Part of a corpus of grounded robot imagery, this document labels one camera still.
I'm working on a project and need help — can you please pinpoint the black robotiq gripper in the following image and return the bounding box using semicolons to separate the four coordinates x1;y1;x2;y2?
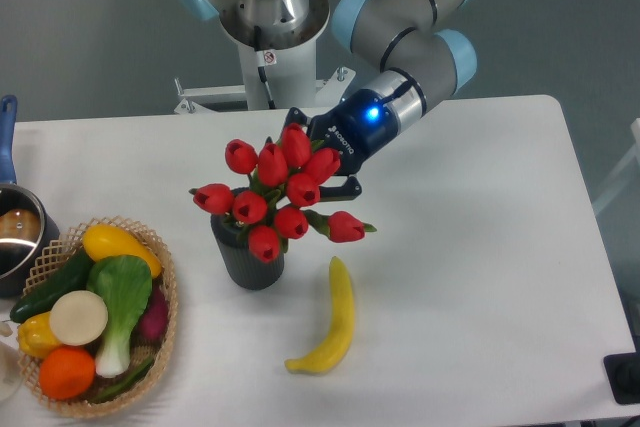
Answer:
283;89;400;201

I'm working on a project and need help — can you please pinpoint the red tulip bouquet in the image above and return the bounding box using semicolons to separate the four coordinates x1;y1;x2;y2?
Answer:
190;123;376;263

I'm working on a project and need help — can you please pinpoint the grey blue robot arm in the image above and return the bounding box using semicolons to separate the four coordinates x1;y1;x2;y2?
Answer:
180;0;477;200

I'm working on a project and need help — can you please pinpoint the dark grey ribbed vase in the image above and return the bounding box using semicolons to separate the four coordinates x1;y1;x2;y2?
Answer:
210;215;284;290

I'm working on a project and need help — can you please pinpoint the yellow banana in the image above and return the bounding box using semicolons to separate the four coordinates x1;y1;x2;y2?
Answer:
284;256;356;375

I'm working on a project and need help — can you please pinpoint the green bok choy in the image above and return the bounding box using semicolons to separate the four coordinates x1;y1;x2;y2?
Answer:
87;255;152;378

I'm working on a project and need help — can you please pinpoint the yellow squash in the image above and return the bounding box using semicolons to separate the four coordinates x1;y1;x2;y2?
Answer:
82;224;163;278

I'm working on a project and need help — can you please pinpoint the purple sweet potato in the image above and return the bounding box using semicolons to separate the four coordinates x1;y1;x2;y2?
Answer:
137;285;169;341

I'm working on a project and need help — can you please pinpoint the dark green cucumber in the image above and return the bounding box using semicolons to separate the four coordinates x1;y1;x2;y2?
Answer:
10;248;94;324

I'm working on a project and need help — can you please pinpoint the woven wicker basket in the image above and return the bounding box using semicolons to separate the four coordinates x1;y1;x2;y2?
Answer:
19;217;178;419

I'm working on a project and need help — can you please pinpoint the green chili pepper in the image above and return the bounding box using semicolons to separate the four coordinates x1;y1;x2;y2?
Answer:
89;357;155;404

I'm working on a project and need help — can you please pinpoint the white round radish slice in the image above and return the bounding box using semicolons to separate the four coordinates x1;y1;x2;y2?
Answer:
49;290;108;346

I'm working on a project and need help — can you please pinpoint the orange fruit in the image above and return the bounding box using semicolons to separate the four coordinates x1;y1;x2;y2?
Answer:
39;346;95;400

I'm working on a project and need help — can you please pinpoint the yellow bell pepper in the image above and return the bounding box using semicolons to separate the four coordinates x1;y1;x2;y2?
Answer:
18;312;62;359

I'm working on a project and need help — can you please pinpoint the white garlic piece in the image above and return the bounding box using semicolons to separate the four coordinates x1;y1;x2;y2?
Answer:
0;321;13;338

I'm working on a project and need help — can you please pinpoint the black device at table edge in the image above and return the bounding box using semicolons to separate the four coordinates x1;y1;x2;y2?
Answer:
603;352;639;405

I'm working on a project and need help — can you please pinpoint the white plate at left edge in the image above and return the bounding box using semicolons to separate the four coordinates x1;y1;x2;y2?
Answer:
0;343;22;402

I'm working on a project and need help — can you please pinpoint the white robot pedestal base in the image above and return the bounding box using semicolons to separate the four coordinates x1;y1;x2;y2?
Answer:
175;0;356;114

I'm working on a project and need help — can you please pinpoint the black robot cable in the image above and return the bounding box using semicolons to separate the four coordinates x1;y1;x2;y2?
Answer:
252;25;278;111

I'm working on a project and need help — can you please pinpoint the blue handled steel pot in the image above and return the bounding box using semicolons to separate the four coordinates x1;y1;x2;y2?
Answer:
1;95;59;298

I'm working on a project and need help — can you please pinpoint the white frame at right edge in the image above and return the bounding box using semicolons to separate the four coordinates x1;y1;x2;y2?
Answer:
592;119;639;216

